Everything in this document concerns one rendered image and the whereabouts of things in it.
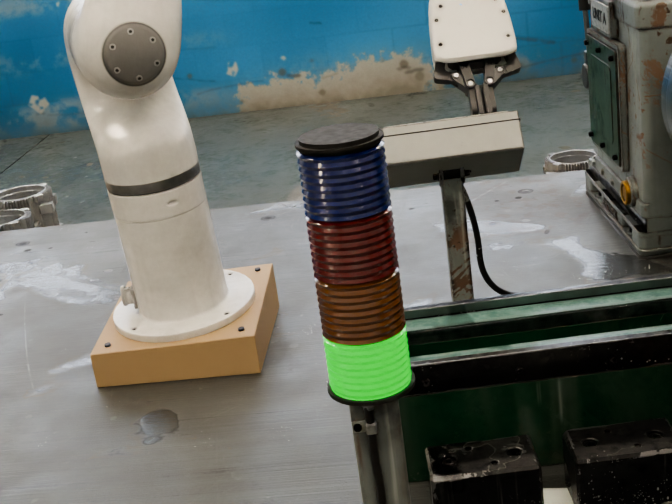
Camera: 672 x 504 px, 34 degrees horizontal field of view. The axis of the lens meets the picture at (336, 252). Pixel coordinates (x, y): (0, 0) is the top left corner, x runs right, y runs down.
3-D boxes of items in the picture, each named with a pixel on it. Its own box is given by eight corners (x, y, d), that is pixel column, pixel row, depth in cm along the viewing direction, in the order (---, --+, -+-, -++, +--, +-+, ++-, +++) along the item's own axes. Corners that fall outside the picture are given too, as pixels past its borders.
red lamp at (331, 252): (395, 249, 78) (388, 190, 77) (402, 280, 73) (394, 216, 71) (313, 260, 78) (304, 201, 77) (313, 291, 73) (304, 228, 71)
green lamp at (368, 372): (409, 361, 81) (402, 306, 80) (416, 399, 76) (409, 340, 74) (329, 371, 81) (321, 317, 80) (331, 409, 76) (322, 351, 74)
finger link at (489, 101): (478, 65, 131) (487, 114, 129) (504, 61, 131) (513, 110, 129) (476, 77, 134) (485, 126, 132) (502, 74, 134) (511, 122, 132)
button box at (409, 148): (520, 172, 132) (512, 133, 134) (525, 147, 125) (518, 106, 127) (380, 190, 132) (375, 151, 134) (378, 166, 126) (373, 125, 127)
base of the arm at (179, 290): (105, 353, 136) (67, 218, 128) (124, 288, 153) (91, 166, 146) (254, 328, 136) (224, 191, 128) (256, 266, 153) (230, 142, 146)
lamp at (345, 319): (402, 306, 80) (395, 249, 78) (409, 340, 74) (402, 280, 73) (321, 317, 80) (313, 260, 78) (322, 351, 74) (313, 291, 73)
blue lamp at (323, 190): (388, 190, 77) (381, 128, 75) (394, 216, 71) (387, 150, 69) (304, 201, 77) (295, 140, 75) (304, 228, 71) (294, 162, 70)
